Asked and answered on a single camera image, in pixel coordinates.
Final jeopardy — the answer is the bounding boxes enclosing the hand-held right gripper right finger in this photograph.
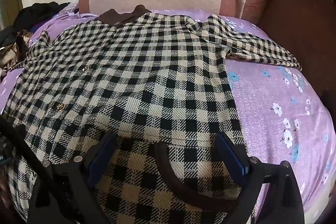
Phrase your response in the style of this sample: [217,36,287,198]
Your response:
[215,132,305,224]

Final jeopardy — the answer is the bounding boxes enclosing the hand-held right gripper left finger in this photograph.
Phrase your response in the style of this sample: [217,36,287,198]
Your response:
[28,131,118,224]

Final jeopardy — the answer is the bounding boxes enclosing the black and cream checked coat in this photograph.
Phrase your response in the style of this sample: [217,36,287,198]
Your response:
[4,5,302,224]

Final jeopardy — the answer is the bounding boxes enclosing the purple floral bedsheet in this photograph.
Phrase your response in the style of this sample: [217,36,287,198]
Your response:
[0,2,334,216]

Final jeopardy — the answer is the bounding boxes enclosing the brown patterned cloth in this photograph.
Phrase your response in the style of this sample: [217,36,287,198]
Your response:
[0,26,33,80]

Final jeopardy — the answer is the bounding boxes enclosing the black garment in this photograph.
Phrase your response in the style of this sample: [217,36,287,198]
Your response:
[12,2,71,31]

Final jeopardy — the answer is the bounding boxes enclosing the wooden cabinet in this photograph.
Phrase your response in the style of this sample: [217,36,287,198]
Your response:
[1,0,24,31]

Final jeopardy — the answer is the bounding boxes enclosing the black cable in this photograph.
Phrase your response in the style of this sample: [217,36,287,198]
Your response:
[0,116,79,224]

